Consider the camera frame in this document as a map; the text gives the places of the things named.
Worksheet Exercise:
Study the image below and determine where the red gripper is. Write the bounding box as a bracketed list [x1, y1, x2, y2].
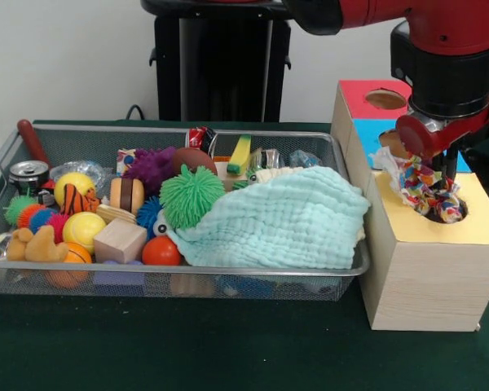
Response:
[394, 91, 489, 189]

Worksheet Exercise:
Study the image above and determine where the colourful patterned cloth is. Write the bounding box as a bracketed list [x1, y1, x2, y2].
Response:
[368, 147, 468, 224]

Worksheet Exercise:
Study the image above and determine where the light blue waffle cloth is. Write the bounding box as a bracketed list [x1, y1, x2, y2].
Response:
[169, 165, 371, 270]

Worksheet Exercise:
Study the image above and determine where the wooden box with three holes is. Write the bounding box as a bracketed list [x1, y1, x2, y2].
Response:
[331, 79, 489, 332]

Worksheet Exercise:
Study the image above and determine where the shallow metal mesh bin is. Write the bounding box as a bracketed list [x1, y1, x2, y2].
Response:
[0, 120, 372, 302]

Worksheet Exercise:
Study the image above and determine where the yellow toy banana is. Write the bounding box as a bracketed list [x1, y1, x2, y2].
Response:
[227, 134, 253, 175]

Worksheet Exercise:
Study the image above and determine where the large green spiky ball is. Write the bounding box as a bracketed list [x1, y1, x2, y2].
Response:
[159, 163, 226, 229]

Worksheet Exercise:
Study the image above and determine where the purple rubber toy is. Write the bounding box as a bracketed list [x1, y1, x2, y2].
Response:
[124, 146, 178, 196]

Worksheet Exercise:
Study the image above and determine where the red orange rubber ball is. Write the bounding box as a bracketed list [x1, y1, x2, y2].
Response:
[141, 235, 183, 266]

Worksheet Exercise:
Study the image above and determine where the wooden toy burger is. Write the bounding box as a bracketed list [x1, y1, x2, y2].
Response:
[109, 178, 146, 216]

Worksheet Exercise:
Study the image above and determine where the wooden cube block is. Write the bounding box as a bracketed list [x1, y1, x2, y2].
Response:
[92, 217, 148, 264]

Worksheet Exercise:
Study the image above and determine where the yellow ball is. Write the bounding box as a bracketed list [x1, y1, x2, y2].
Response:
[62, 211, 107, 254]

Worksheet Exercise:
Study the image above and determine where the orange plush toy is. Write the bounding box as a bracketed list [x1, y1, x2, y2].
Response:
[7, 225, 69, 262]

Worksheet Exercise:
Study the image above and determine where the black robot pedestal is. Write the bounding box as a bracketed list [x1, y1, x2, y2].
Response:
[140, 0, 294, 122]

